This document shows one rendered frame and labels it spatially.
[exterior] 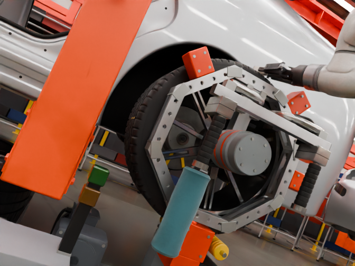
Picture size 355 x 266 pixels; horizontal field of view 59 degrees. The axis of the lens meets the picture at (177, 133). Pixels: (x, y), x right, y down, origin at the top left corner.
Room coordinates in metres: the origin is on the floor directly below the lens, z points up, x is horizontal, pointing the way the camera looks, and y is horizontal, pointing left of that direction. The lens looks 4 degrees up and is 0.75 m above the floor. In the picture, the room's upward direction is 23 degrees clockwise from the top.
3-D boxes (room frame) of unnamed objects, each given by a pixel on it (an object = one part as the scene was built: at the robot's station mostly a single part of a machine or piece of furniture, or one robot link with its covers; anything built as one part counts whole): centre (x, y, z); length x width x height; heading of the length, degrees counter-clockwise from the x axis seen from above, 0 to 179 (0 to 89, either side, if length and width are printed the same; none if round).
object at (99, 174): (0.75, 0.13, 0.64); 0.04 x 0.04 x 0.04; 16
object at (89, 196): (0.75, 0.13, 0.59); 0.04 x 0.04 x 0.04; 16
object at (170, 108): (1.11, -0.19, 0.85); 0.54 x 0.07 x 0.54; 106
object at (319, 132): (1.02, -0.32, 1.03); 0.19 x 0.18 x 0.11; 16
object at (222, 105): (0.86, -0.08, 0.93); 0.09 x 0.05 x 0.05; 16
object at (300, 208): (0.93, -0.42, 0.83); 0.04 x 0.04 x 0.16
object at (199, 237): (1.14, -0.17, 0.48); 0.16 x 0.12 x 0.17; 16
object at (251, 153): (1.04, -0.21, 0.85); 0.21 x 0.14 x 0.14; 16
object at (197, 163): (0.83, -0.09, 0.83); 0.04 x 0.04 x 0.16
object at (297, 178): (1.20, -0.49, 0.85); 0.09 x 0.08 x 0.07; 106
